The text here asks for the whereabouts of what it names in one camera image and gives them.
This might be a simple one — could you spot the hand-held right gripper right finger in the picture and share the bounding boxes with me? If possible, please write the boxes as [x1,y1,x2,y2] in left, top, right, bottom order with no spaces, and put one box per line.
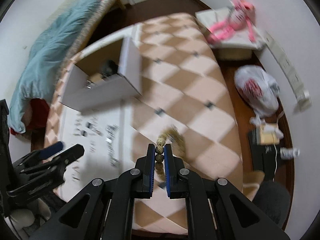
[164,144,292,240]

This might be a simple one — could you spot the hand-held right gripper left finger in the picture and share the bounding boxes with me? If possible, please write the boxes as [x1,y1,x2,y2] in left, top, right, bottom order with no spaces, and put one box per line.
[27,144,154,240]

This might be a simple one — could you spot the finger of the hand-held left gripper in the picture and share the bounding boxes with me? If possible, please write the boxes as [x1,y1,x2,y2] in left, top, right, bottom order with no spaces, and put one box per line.
[11,141,64,168]
[5,144,85,198]

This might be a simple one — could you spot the wooden bead bracelet with tassel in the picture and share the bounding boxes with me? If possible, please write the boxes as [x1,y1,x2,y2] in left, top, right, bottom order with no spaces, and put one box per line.
[155,127,187,183]

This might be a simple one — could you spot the scattered small metal jewelry pieces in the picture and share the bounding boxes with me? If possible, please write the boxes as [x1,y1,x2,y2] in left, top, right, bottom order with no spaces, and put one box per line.
[72,115,121,168]

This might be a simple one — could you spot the white paper sheet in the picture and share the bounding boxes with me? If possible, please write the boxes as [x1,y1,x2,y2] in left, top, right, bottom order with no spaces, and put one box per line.
[59,100,137,203]

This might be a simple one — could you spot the red cloth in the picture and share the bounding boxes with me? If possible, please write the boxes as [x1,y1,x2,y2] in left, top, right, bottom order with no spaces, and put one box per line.
[10,98,51,136]

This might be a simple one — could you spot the white cardboard box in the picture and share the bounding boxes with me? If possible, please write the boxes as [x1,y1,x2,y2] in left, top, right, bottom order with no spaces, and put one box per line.
[59,24,143,113]

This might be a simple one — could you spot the white ball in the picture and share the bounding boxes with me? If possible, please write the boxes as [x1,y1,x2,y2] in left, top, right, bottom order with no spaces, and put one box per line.
[11,208,36,231]

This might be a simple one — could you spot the checkered bed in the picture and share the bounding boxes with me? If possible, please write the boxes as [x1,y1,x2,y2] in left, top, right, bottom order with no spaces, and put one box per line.
[44,12,244,232]

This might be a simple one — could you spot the dark object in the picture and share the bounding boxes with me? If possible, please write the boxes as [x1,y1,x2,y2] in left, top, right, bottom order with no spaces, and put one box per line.
[101,59,118,77]

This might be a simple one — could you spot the black box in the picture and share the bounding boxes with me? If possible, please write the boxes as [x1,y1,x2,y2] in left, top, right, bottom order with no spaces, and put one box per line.
[247,128,288,182]

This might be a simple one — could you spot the teal blanket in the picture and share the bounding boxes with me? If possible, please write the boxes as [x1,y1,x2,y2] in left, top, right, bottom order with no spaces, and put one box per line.
[7,0,118,134]

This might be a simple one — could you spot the small tan cardboard box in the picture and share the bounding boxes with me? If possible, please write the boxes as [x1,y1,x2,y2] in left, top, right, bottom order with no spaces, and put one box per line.
[259,124,282,145]

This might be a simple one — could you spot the dark grey cushion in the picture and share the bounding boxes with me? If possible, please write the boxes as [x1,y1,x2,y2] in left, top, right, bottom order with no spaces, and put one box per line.
[252,181,292,231]

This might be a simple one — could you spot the white plastic bag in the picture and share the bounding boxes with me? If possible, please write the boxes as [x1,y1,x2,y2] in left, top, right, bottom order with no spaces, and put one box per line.
[234,65,280,117]

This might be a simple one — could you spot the white can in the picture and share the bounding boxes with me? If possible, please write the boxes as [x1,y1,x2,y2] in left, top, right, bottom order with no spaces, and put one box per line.
[280,147,301,160]

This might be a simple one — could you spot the wicker chair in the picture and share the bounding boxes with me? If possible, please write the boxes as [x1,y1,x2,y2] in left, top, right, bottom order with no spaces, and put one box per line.
[59,0,125,80]

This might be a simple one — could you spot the white storage box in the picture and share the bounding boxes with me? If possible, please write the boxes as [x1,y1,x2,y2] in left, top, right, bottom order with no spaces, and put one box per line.
[195,7,267,61]

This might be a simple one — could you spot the pink plush toy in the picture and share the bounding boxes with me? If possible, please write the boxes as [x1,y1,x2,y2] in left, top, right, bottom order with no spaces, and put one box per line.
[206,0,258,44]

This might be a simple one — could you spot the white cable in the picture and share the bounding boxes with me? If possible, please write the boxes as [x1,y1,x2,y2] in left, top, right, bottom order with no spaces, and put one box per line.
[273,110,286,181]

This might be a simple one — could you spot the white wall strip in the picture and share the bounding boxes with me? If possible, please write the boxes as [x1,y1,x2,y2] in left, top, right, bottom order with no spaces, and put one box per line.
[263,29,313,111]

